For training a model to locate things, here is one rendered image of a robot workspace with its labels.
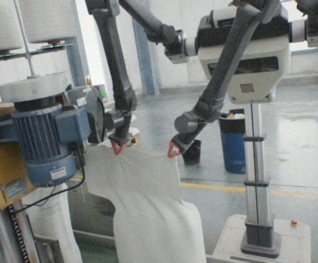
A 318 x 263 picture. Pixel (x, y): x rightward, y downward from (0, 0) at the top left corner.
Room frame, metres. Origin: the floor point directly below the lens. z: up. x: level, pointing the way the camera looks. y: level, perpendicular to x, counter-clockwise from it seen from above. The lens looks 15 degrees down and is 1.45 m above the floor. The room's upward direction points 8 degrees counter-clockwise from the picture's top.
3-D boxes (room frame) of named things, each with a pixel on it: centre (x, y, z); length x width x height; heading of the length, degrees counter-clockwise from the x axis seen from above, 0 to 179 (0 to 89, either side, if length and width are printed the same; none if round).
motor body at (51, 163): (0.93, 0.37, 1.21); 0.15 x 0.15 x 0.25
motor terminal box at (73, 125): (0.93, 0.26, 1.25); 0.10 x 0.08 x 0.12; 177
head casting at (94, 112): (1.39, 0.44, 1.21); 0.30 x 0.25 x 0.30; 62
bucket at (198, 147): (3.61, -0.37, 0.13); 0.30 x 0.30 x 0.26
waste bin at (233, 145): (3.23, -0.90, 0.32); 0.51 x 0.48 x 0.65; 152
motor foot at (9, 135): (0.94, 0.46, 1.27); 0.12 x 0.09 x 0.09; 152
